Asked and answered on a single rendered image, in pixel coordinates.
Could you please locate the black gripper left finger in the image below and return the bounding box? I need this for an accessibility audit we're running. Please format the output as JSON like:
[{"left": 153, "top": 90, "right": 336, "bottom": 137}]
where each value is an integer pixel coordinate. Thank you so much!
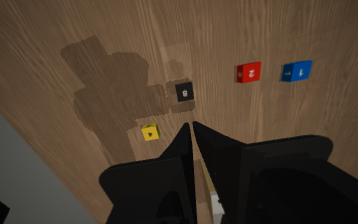
[{"left": 98, "top": 122, "right": 197, "bottom": 224}]

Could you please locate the red block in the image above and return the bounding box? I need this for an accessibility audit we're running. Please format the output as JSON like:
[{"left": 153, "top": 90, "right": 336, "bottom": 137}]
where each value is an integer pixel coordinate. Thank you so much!
[{"left": 237, "top": 62, "right": 261, "bottom": 83}]

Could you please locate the small black block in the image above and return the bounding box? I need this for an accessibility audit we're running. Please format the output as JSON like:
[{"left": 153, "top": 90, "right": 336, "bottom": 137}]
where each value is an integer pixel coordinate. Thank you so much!
[{"left": 175, "top": 82, "right": 194, "bottom": 102}]

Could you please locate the blue block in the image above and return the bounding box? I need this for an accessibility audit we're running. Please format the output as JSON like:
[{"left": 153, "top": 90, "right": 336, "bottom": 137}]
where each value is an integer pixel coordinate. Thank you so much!
[{"left": 281, "top": 60, "right": 313, "bottom": 82}]

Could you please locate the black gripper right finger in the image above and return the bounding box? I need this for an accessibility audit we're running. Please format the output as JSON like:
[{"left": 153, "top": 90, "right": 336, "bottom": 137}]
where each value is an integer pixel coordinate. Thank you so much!
[{"left": 192, "top": 121, "right": 333, "bottom": 224}]

